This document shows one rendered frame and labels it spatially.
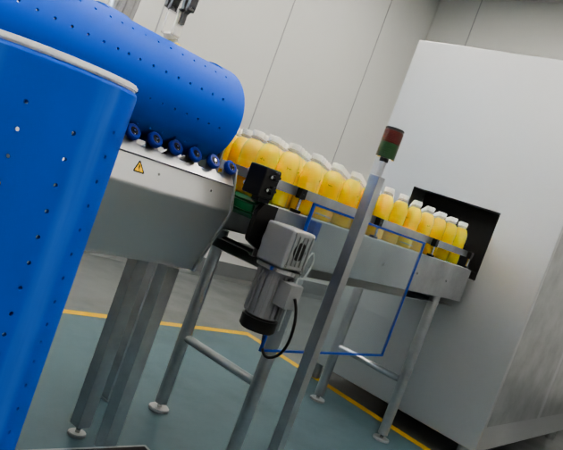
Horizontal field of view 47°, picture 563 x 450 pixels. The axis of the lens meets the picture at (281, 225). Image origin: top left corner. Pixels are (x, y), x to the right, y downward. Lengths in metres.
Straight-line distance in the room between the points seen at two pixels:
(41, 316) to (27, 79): 0.38
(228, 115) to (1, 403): 1.03
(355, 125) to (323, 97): 0.57
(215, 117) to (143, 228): 0.36
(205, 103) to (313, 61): 4.32
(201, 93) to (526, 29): 5.21
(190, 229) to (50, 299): 0.85
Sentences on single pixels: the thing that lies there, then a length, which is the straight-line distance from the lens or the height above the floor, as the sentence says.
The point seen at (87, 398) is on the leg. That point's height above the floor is 0.14.
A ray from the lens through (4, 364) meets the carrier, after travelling 1.14.
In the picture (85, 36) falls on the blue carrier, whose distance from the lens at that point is 1.57.
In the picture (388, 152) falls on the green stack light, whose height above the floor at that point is 1.18.
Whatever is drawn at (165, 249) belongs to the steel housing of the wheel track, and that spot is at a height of 0.68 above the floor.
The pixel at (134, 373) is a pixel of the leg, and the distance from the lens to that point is 2.03.
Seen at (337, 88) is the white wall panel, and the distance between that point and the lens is 6.35.
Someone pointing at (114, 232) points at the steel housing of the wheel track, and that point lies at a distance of 1.79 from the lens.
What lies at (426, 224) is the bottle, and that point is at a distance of 2.86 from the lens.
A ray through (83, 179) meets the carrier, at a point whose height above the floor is 0.86.
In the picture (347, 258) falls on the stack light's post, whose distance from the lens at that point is 2.09.
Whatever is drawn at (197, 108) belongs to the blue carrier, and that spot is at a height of 1.08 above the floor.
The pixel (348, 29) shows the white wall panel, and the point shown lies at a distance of 6.36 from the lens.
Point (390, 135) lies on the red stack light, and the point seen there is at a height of 1.23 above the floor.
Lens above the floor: 0.96
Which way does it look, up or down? 3 degrees down
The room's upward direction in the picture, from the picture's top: 20 degrees clockwise
